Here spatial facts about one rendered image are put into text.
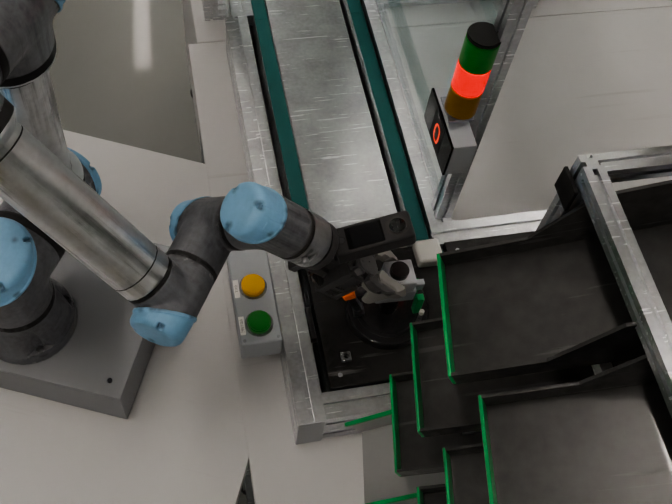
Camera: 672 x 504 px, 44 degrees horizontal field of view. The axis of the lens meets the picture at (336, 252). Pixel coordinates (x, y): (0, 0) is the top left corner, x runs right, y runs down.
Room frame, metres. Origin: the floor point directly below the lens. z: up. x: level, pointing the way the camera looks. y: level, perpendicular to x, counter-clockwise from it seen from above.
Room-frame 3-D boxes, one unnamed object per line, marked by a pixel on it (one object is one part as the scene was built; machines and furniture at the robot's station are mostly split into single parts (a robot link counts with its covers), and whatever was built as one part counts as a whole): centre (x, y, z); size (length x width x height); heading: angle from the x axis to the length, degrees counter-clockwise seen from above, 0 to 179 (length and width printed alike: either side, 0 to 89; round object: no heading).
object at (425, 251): (0.78, -0.16, 0.97); 0.05 x 0.05 x 0.04; 20
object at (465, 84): (0.87, -0.15, 1.34); 0.05 x 0.05 x 0.05
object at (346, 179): (0.94, -0.02, 0.91); 0.84 x 0.28 x 0.10; 20
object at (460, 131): (0.87, -0.15, 1.29); 0.12 x 0.05 x 0.25; 20
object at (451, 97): (0.87, -0.15, 1.29); 0.05 x 0.05 x 0.05
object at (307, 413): (0.86, 0.14, 0.91); 0.89 x 0.06 x 0.11; 20
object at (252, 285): (0.66, 0.13, 0.96); 0.04 x 0.04 x 0.02
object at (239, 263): (0.66, 0.13, 0.93); 0.21 x 0.07 x 0.06; 20
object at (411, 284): (0.66, -0.11, 1.08); 0.08 x 0.04 x 0.07; 110
